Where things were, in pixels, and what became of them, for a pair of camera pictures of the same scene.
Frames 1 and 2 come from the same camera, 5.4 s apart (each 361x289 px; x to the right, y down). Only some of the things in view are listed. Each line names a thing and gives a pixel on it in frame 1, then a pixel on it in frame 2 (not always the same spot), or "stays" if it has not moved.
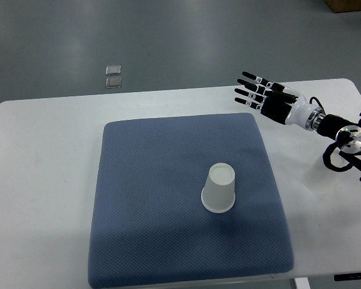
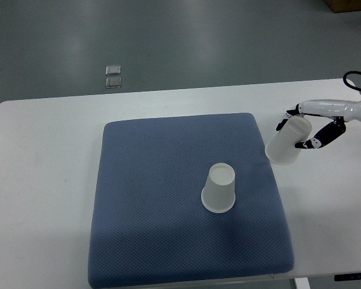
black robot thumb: (278, 90) -> (330, 133)
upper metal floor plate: (113, 70) stays
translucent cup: (318, 177) -> (284, 147)
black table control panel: (354, 276) stays
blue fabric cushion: (184, 200) stays
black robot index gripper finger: (259, 79) -> (282, 124)
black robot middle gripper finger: (258, 88) -> (294, 112)
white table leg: (302, 283) stays
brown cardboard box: (342, 6) stays
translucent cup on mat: (218, 194) stays
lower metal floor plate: (114, 82) stays
